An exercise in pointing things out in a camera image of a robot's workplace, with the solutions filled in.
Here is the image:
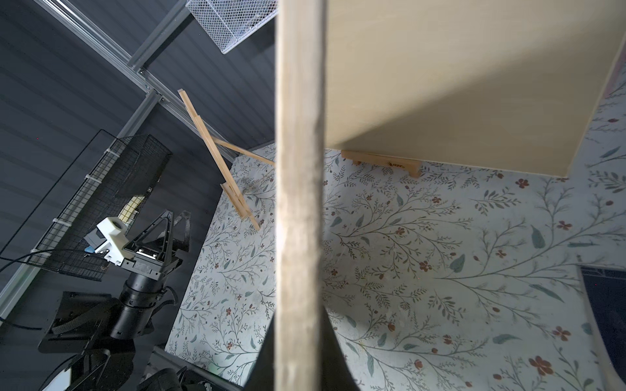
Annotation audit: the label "plywood board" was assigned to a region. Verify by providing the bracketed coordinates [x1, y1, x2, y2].
[274, 1, 327, 390]
[325, 1, 625, 176]

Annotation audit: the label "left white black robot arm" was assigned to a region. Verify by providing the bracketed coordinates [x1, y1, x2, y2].
[38, 210, 191, 390]

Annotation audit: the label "black wire wall basket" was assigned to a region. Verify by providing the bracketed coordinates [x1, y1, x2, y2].
[1, 135, 172, 281]

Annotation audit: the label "white wire mesh basket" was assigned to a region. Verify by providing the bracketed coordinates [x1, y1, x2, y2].
[186, 0, 278, 55]

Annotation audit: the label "dark blue booklet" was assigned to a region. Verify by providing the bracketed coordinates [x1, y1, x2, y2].
[578, 266, 625, 390]

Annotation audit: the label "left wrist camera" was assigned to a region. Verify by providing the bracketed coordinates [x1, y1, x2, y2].
[84, 217, 135, 267]

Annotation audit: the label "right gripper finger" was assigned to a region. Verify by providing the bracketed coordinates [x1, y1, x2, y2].
[244, 307, 363, 391]

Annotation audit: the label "yellow sticky notes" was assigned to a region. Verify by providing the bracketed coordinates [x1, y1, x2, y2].
[118, 195, 144, 227]

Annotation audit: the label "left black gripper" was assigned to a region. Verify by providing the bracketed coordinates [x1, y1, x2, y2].
[121, 210, 192, 280]

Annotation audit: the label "wooden easel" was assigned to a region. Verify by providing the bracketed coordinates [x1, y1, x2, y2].
[178, 89, 276, 231]
[341, 150, 422, 179]

